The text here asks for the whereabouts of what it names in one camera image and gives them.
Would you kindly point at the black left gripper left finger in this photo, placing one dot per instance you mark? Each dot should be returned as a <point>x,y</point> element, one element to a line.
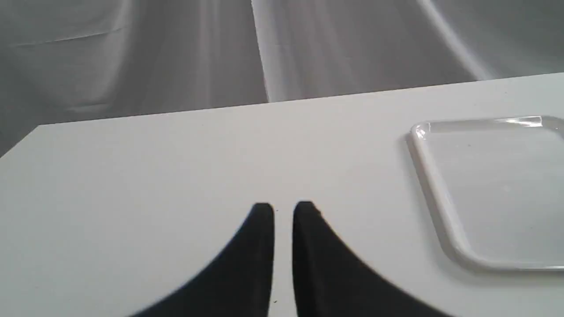
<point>237,283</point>

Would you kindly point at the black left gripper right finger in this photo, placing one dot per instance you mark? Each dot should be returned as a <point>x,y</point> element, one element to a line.
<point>329,280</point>

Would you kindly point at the grey fabric backdrop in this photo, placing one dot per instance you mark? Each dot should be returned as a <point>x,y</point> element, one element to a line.
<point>76,60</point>

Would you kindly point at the white rectangular plastic tray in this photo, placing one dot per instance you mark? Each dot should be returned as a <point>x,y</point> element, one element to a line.
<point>497,187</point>

